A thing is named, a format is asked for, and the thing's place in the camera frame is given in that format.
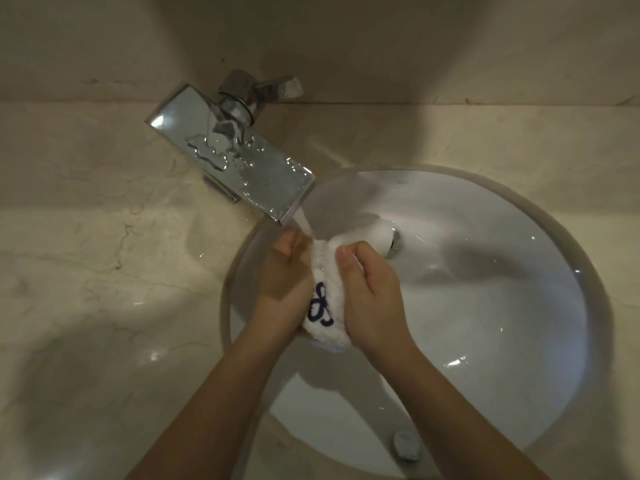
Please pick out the chrome faucet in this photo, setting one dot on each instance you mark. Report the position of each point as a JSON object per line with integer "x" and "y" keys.
{"x": 260, "y": 174}

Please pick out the person's left hand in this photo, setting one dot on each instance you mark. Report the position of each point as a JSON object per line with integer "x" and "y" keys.
{"x": 285, "y": 284}

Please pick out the white towel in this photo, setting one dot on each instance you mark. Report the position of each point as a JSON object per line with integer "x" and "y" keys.
{"x": 336, "y": 307}

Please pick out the person's left forearm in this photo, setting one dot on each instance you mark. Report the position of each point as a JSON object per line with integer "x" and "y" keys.
{"x": 210, "y": 414}

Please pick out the person's right forearm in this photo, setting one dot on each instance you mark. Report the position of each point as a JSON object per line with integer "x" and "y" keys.
{"x": 460, "y": 424}

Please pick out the person's right hand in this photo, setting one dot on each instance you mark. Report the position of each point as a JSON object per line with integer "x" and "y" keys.
{"x": 375, "y": 309}

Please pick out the white ceramic sink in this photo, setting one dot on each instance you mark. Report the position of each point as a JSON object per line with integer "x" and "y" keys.
{"x": 500, "y": 319}

